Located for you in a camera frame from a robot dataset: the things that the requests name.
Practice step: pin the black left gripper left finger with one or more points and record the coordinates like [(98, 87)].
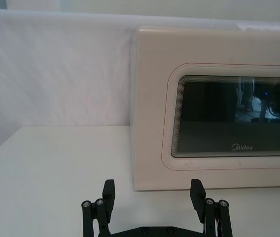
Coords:
[(105, 205)]

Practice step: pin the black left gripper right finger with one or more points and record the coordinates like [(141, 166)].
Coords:
[(201, 205)]

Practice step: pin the white table cloth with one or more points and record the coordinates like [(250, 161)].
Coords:
[(56, 172)]

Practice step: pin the cream microwave oven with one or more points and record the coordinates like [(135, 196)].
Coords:
[(216, 111)]

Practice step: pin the white curtain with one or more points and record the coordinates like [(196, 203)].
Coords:
[(56, 69)]

